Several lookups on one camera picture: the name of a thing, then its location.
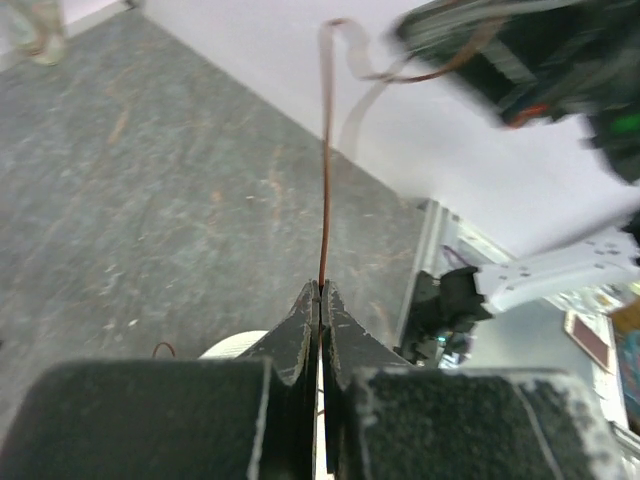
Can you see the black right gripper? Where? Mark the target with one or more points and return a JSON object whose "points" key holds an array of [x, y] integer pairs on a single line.
{"points": [[548, 60]]}

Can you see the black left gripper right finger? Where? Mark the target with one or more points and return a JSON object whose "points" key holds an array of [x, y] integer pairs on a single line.
{"points": [[369, 398]]}

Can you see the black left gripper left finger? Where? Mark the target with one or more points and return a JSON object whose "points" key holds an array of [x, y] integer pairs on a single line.
{"points": [[278, 401]]}

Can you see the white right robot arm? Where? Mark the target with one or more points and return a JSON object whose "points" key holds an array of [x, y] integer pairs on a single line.
{"points": [[466, 296]]}

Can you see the clear glass bottle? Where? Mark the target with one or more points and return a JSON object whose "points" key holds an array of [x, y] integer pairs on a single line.
{"points": [[35, 30]]}

